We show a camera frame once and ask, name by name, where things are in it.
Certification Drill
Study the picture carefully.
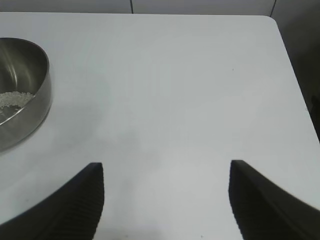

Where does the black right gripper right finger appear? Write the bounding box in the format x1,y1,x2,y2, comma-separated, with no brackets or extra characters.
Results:
229,160,320,240

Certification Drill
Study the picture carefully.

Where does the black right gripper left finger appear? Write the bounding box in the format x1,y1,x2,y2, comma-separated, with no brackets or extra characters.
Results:
0,162,105,240

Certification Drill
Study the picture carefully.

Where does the white uncooked rice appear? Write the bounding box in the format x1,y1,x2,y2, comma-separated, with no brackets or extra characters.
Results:
0,91,35,110

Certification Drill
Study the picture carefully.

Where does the stainless steel mixing bowl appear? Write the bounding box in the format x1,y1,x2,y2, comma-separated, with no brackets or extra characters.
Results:
0,37,53,153

